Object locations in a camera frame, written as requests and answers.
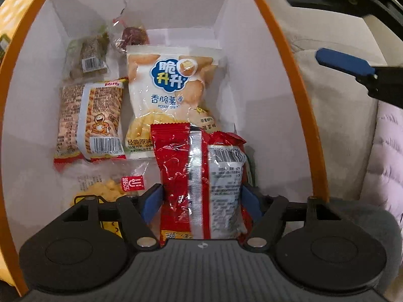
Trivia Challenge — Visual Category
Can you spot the white potato stick packet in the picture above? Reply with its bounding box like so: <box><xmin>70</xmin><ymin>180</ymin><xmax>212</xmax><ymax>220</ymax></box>
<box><xmin>125</xmin><ymin>45</ymin><xmax>238</xmax><ymax>161</ymax></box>

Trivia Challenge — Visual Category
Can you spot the brown granola bar packet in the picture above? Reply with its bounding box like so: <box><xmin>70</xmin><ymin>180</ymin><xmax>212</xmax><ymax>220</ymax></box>
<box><xmin>64</xmin><ymin>27</ymin><xmax>111</xmax><ymax>81</ymax></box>

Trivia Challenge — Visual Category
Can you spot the clear red date candy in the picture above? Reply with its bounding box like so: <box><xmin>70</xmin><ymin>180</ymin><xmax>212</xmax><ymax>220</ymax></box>
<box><xmin>112</xmin><ymin>0</ymin><xmax>148</xmax><ymax>52</ymax></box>

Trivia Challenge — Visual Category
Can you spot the clear yellow snack packet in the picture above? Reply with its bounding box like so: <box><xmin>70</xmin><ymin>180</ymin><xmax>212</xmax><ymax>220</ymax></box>
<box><xmin>61</xmin><ymin>160</ymin><xmax>152</xmax><ymax>240</ymax></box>

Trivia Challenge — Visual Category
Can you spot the red snack packet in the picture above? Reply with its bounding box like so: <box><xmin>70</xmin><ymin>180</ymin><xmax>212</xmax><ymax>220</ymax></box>
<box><xmin>150</xmin><ymin>123</ymin><xmax>252</xmax><ymax>247</ymax></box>

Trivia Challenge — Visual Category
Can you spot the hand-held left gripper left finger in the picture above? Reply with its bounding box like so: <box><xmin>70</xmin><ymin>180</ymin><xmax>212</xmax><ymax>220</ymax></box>
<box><xmin>60</xmin><ymin>183</ymin><xmax>164</xmax><ymax>251</ymax></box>

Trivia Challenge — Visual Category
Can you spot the lilac quilted cushion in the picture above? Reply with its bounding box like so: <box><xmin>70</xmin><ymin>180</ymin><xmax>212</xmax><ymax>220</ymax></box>
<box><xmin>365</xmin><ymin>102</ymin><xmax>403</xmax><ymax>227</ymax></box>

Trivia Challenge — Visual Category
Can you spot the orange cardboard box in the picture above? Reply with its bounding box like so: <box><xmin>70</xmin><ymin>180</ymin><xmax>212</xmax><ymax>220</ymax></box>
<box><xmin>0</xmin><ymin>0</ymin><xmax>328</xmax><ymax>293</ymax></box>

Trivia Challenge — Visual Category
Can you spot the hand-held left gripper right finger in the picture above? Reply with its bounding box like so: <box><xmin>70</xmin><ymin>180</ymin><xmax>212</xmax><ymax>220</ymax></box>
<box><xmin>241</xmin><ymin>185</ymin><xmax>342</xmax><ymax>250</ymax></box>

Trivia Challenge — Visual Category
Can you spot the orange striped snack packet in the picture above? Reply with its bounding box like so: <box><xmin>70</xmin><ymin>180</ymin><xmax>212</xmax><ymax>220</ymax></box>
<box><xmin>53</xmin><ymin>79</ymin><xmax>128</xmax><ymax>172</ymax></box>

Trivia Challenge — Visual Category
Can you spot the beige sofa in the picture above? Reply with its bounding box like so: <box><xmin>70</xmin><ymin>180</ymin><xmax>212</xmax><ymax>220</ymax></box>
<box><xmin>274</xmin><ymin>6</ymin><xmax>403</xmax><ymax>202</ymax></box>

